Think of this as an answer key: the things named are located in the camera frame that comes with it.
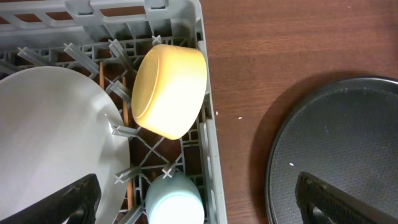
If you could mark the round black serving tray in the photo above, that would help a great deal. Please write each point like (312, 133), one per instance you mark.
(344, 133)

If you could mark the white round plate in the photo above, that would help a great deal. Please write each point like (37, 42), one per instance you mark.
(56, 127)

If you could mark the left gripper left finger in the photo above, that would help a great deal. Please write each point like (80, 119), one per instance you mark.
(75, 203)

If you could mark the grey plastic dishwasher rack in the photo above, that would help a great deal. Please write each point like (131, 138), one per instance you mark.
(83, 34)

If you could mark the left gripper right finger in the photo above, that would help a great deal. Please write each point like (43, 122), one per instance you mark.
(320, 202)

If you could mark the light blue cup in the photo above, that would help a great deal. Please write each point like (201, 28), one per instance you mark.
(174, 200)

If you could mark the yellow bowl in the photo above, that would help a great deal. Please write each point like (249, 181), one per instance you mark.
(169, 89)

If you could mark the wooden chopstick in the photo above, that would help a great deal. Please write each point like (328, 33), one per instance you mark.
(130, 190)
(101, 75)

